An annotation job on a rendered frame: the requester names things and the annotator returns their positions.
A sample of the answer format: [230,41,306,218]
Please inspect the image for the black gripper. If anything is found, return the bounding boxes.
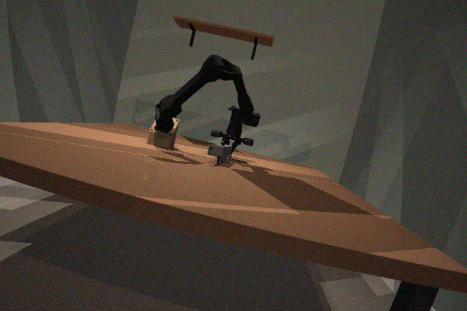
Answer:
[211,121,254,154]

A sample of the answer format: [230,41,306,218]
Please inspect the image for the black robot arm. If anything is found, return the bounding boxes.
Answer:
[154,54,261,133]

